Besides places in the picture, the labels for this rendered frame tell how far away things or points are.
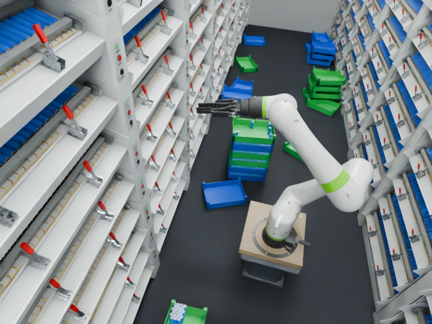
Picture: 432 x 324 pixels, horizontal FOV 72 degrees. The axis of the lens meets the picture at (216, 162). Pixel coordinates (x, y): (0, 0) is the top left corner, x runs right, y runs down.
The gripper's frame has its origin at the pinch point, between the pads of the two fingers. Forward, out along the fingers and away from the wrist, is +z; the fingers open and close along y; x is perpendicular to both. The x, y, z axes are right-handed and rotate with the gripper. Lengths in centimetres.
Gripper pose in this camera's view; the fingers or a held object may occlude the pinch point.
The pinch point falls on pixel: (204, 108)
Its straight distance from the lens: 135.4
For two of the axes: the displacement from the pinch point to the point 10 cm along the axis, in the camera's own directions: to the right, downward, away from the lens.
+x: -1.5, -7.3, -6.7
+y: 2.0, -6.8, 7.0
